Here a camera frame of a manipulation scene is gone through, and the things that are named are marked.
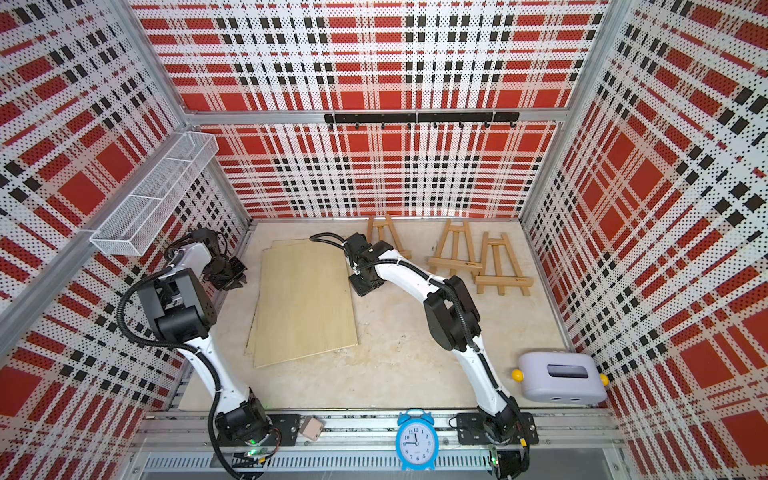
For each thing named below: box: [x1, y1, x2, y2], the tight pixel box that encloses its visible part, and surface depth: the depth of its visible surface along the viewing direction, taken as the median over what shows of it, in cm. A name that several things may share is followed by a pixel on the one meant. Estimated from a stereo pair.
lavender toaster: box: [511, 350, 610, 404], surface depth 76 cm
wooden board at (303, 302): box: [253, 238, 358, 369], surface depth 95 cm
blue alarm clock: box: [395, 409, 440, 471], surface depth 72 cm
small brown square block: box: [299, 416, 325, 441], surface depth 75 cm
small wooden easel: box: [474, 232, 534, 297], surface depth 107 cm
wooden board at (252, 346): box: [243, 306, 259, 357], surface depth 90 cm
